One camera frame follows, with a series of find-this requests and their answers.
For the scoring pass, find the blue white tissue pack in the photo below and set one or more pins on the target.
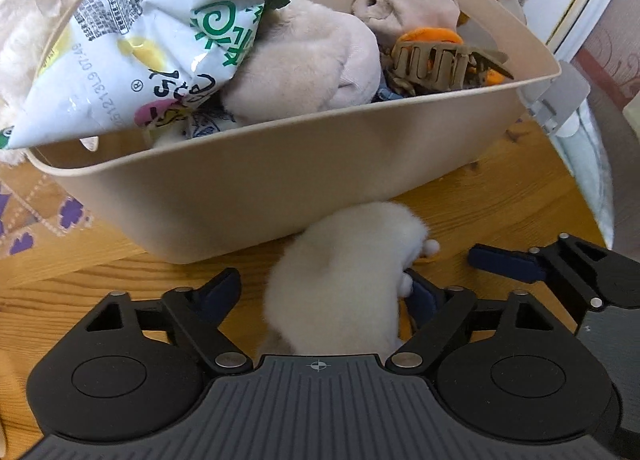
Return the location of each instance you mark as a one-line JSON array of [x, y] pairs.
[[207, 124]]

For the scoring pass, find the brown hair claw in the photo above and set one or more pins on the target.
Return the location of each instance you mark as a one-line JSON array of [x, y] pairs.
[[435, 64]]

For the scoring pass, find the beige plush toy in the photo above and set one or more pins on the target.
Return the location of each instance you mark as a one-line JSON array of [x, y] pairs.
[[310, 59]]

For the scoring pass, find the brown floral table mat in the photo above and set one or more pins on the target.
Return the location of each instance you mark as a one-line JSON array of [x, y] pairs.
[[40, 210]]

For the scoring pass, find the white green snack bag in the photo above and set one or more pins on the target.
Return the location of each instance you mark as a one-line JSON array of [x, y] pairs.
[[125, 49]]

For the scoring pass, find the grey plastic clip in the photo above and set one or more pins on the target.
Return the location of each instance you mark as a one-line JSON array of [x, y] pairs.
[[560, 94]]

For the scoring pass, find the cream plush toy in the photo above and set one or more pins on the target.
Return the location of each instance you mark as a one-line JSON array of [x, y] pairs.
[[340, 280]]

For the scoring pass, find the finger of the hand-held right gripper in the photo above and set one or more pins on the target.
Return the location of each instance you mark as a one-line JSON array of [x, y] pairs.
[[500, 260]]

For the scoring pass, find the small orange round item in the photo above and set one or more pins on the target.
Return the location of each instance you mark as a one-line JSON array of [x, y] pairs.
[[430, 34]]

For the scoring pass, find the wooden desktop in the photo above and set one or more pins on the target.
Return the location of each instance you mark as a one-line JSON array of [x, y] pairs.
[[125, 280]]

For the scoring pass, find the beige plastic storage basket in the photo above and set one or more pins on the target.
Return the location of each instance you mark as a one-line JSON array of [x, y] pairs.
[[300, 179]]

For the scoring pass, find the pale blue cloth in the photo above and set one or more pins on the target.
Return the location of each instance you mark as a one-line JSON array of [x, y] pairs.
[[590, 164]]

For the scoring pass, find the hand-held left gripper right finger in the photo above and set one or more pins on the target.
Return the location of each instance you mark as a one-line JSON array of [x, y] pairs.
[[422, 297]]

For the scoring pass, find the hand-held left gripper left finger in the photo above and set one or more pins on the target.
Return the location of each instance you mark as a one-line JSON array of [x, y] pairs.
[[222, 290]]

